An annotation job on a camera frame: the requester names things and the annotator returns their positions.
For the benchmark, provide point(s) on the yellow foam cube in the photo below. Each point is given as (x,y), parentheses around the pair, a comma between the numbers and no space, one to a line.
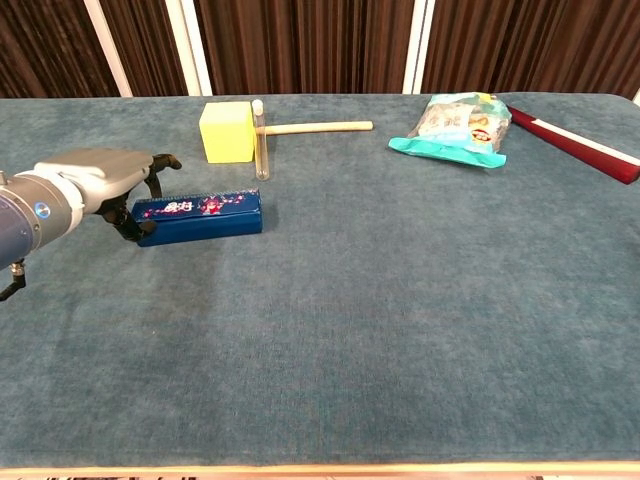
(227,132)

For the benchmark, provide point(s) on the dark brown pleated curtain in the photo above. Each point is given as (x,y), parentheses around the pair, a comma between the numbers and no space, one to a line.
(300,45)

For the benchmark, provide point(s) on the clear glass test tube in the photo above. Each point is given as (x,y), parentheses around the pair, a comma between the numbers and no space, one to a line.
(262,150)

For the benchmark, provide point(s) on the dark red folded fan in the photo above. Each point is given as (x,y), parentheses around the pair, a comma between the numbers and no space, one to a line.
(575,147)

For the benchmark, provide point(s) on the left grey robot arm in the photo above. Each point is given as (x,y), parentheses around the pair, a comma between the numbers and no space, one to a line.
(30,215)

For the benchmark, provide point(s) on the flat wooden stick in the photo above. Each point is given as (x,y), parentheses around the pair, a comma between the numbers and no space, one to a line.
(320,127)

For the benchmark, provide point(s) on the teal velvet table cloth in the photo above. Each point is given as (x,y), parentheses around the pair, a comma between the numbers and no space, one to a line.
(350,300)

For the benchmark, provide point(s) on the blue glasses case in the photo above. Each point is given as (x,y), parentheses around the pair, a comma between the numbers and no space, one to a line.
(210,222)

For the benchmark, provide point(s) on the teal snack bag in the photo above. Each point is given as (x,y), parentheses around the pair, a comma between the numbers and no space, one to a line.
(450,135)

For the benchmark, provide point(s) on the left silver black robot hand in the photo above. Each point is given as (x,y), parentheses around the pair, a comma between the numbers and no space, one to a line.
(105,172)

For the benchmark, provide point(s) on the wide white frame post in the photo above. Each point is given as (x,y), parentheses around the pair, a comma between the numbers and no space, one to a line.
(189,47)

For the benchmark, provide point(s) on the thin white frame post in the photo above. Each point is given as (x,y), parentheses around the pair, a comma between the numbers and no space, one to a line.
(107,47)

